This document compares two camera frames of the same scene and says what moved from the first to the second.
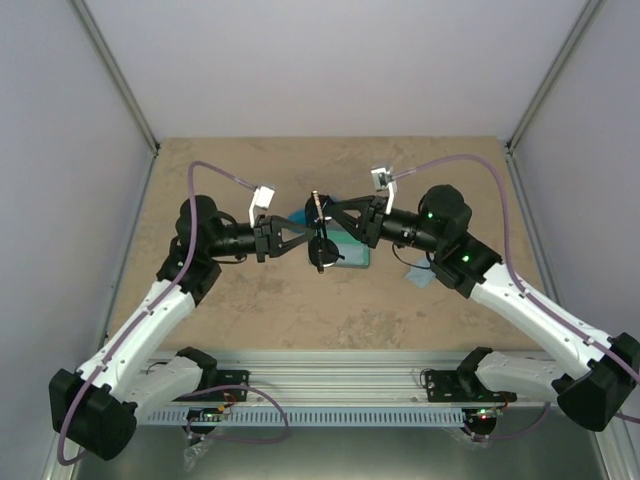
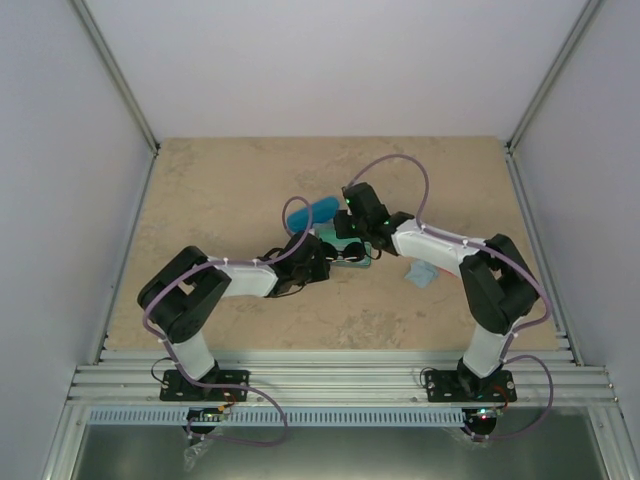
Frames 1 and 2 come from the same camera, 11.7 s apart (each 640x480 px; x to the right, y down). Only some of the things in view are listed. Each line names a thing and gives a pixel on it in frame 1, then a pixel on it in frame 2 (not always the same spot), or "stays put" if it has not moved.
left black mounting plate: x=226 y=378 stays put
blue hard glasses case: x=297 y=218 stays put
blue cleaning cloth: x=421 y=278 stays put
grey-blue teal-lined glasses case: x=356 y=253 stays put
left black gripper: x=269 y=236 -> x=322 y=270
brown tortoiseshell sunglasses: x=323 y=252 -> x=352 y=252
